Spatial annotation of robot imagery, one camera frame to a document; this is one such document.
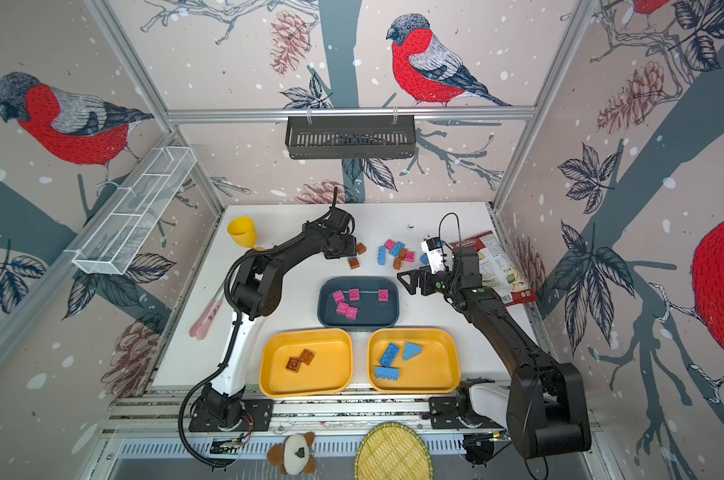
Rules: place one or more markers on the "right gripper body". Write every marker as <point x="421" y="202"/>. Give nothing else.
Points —
<point x="447" y="283"/>

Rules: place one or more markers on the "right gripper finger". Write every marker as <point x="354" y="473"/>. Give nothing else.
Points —
<point x="423" y="290"/>
<point x="413" y="278"/>

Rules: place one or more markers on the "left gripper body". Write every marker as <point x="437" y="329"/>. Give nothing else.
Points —
<point x="345" y="247"/>

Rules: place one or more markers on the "brown lego brick group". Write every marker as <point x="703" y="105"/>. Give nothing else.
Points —
<point x="399" y="259"/>

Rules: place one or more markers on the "blue lego brick group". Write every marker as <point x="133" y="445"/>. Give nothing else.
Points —
<point x="396" y="249"/>

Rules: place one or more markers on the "pink lego brick front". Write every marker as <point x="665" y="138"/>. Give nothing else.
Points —
<point x="342" y="308"/>

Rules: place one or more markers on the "blue sloped lego brick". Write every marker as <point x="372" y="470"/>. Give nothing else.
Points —
<point x="411" y="350"/>

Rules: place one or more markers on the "small pink lego brick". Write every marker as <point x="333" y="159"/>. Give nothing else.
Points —
<point x="351" y="312"/>

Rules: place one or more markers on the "large blue lego brick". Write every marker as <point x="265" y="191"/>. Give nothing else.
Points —
<point x="389" y="355"/>

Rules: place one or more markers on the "blue long lego brick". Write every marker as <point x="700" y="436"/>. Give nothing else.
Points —
<point x="387" y="373"/>

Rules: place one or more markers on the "brown lego brick front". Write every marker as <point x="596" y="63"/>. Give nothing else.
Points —
<point x="307" y="356"/>

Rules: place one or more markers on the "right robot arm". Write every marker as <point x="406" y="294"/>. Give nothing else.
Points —
<point x="546" y="412"/>

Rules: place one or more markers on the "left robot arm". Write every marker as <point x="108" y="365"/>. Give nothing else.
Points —
<point x="253" y="287"/>

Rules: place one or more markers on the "snack package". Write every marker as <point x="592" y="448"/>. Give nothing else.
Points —
<point x="498" y="270"/>

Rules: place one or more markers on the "dark teal tray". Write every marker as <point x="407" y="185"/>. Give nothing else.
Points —
<point x="372" y="314"/>

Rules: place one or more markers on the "right yellow tray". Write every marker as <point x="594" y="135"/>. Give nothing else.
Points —
<point x="435" y="371"/>

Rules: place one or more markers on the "yellow tray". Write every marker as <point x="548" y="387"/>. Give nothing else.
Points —
<point x="330" y="372"/>
<point x="435" y="371"/>

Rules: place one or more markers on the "yellow plastic goblet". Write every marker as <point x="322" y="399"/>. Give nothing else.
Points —
<point x="243" y="231"/>

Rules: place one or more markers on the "black hanging basket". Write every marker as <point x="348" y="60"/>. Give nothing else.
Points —
<point x="351" y="137"/>

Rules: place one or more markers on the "left yellow tray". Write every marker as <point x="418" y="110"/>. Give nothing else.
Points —
<point x="330" y="372"/>

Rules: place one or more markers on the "pink tongs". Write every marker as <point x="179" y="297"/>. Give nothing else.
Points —
<point x="202" y="326"/>

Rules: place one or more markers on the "woven bamboo plate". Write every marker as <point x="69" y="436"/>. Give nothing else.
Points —
<point x="393" y="451"/>

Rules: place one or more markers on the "plush toy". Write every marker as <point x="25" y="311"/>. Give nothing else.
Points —
<point x="295" y="455"/>

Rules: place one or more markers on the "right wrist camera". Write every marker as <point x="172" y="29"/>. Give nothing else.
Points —
<point x="433" y="254"/>

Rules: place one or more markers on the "white wire basket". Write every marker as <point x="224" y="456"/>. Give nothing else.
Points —
<point x="140" y="204"/>

